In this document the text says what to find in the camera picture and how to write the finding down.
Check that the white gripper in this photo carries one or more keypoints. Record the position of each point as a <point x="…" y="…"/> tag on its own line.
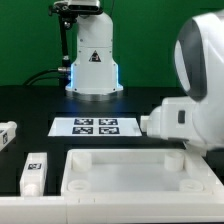
<point x="173" y="119"/>

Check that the white desk top tray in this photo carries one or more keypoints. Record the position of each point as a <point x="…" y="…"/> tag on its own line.
<point x="136" y="171"/>

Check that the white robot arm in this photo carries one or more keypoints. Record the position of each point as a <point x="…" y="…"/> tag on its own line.
<point x="197" y="119"/>

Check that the white sheet with markers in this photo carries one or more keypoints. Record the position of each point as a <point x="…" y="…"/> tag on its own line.
<point x="94" y="127"/>

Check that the white L-shaped corner fence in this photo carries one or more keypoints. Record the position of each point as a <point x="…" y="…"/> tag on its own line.
<point x="115" y="208"/>

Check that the black camera on stand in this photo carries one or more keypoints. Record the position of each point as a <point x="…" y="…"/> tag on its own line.
<point x="84" y="6"/>

